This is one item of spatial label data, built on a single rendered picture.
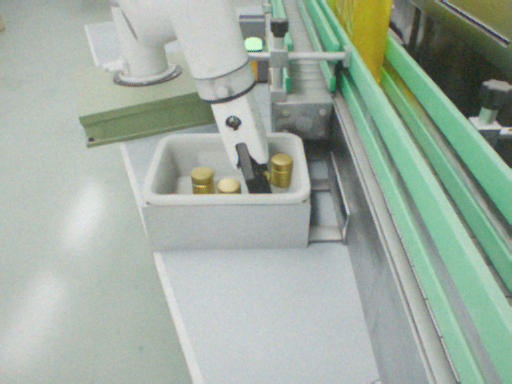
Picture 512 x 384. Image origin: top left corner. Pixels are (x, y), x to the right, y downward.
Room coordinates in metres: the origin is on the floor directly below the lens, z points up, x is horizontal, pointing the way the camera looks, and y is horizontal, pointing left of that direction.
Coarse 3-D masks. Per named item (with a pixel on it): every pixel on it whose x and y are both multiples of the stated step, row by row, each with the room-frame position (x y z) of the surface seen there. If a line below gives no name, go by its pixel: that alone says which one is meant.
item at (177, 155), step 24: (168, 144) 0.57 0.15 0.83; (192, 144) 0.58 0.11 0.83; (216, 144) 0.58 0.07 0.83; (288, 144) 0.58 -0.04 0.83; (168, 168) 0.55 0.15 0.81; (192, 168) 0.58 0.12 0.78; (216, 168) 0.58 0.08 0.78; (240, 168) 0.58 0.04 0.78; (144, 192) 0.44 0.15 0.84; (168, 192) 0.52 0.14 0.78; (192, 192) 0.53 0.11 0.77; (216, 192) 0.53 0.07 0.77; (288, 192) 0.53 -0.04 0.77
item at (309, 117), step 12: (288, 96) 0.64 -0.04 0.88; (300, 96) 0.64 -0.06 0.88; (312, 96) 0.64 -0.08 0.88; (324, 96) 0.64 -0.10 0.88; (276, 108) 0.62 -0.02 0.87; (288, 108) 0.62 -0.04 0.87; (300, 108) 0.62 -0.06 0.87; (312, 108) 0.62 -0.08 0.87; (324, 108) 0.62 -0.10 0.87; (276, 120) 0.62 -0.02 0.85; (288, 120) 0.62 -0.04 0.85; (300, 120) 0.61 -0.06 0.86; (312, 120) 0.62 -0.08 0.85; (324, 120) 0.62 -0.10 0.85; (276, 132) 0.62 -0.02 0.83; (288, 132) 0.62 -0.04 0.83; (300, 132) 0.62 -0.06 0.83; (312, 132) 0.62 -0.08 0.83; (324, 132) 0.62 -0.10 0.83
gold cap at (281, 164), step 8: (272, 160) 0.56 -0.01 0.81; (280, 160) 0.56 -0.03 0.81; (288, 160) 0.56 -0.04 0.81; (272, 168) 0.56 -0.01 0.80; (280, 168) 0.55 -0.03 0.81; (288, 168) 0.55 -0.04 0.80; (272, 176) 0.55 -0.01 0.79; (280, 176) 0.55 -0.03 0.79; (288, 176) 0.55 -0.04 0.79; (272, 184) 0.55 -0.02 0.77; (280, 184) 0.55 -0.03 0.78; (288, 184) 0.55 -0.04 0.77
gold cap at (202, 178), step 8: (200, 168) 0.54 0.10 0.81; (208, 168) 0.54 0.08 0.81; (192, 176) 0.51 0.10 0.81; (200, 176) 0.51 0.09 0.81; (208, 176) 0.51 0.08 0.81; (192, 184) 0.52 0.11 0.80; (200, 184) 0.51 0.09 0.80; (208, 184) 0.51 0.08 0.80; (200, 192) 0.51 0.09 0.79; (208, 192) 0.51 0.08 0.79
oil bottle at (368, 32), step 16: (352, 0) 0.71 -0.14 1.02; (368, 0) 0.68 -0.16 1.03; (384, 0) 0.68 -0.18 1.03; (352, 16) 0.70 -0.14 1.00; (368, 16) 0.68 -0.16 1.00; (384, 16) 0.68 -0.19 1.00; (352, 32) 0.69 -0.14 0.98; (368, 32) 0.68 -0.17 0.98; (384, 32) 0.68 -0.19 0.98; (368, 48) 0.68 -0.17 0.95; (384, 48) 0.68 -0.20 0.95; (368, 64) 0.68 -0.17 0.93
